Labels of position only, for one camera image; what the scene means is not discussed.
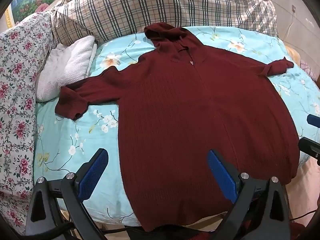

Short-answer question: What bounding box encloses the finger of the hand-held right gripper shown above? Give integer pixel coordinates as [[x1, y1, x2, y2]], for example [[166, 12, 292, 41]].
[[307, 114, 320, 126], [298, 136, 320, 166]]

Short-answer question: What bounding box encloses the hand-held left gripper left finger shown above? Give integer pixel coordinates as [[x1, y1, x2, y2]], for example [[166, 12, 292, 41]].
[[25, 148, 109, 240]]

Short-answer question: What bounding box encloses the pink floral quilt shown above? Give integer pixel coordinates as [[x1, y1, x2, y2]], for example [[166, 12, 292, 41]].
[[0, 11, 54, 235]]

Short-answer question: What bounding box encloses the white wall cable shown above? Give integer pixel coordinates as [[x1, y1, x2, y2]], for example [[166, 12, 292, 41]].
[[285, 10, 296, 38]]

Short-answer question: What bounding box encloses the maroon knit hooded sweater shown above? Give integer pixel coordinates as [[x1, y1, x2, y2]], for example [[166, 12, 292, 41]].
[[55, 22, 300, 233]]

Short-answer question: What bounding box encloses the pale pink cloth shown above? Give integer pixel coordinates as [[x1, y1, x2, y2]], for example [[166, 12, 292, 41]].
[[285, 46, 320, 230]]

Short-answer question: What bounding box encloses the white textured pillow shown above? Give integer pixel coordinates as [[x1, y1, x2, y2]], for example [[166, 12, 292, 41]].
[[35, 35, 98, 102]]

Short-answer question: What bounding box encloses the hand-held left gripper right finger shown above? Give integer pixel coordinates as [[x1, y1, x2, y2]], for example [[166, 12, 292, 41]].
[[206, 149, 292, 240]]

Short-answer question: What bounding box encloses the light blue floral bed sheet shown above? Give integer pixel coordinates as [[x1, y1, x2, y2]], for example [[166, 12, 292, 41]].
[[32, 26, 320, 228]]

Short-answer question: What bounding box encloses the plaid quilt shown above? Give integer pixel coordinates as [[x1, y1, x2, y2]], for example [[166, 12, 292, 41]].
[[51, 0, 279, 47]]

